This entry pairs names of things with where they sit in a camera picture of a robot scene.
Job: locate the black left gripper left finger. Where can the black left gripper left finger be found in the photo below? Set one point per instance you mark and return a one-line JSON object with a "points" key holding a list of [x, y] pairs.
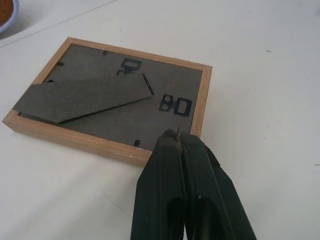
{"points": [[156, 190]]}

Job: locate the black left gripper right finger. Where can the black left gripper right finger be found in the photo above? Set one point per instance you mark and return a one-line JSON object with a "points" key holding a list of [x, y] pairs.
{"points": [[215, 197]]}

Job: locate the wooden picture frame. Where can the wooden picture frame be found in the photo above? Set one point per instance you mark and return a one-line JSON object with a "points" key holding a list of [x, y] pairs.
{"points": [[140, 110]]}

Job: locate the white rimmed brown bowl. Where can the white rimmed brown bowl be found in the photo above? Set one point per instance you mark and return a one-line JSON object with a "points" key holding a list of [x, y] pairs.
{"points": [[5, 12]]}

